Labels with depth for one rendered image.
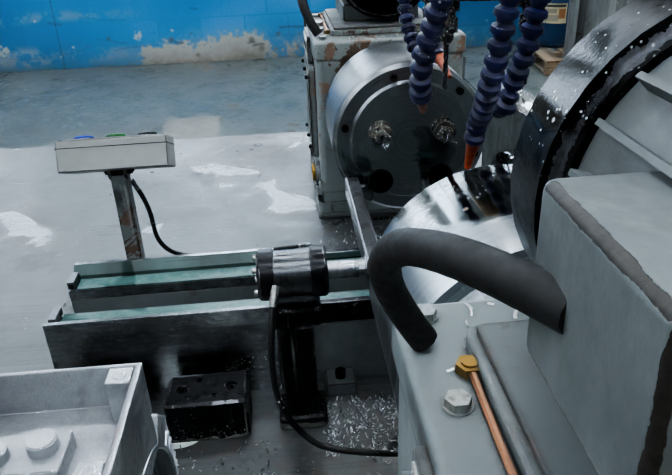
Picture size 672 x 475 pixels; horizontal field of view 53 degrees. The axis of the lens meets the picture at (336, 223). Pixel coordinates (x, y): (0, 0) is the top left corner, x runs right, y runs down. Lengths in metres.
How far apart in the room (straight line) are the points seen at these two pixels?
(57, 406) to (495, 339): 0.28
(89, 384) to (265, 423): 0.46
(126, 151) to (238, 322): 0.36
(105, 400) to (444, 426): 0.22
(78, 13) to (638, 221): 6.59
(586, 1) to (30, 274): 1.03
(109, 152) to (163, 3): 5.49
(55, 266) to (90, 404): 0.89
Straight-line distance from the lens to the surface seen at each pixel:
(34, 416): 0.48
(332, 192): 1.35
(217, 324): 0.88
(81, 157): 1.11
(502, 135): 0.96
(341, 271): 0.76
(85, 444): 0.45
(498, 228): 0.55
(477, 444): 0.35
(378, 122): 1.06
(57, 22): 6.81
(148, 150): 1.08
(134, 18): 6.62
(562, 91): 0.32
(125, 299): 1.01
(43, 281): 1.31
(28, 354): 1.12
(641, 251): 0.20
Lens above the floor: 1.41
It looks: 27 degrees down
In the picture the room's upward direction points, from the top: 3 degrees counter-clockwise
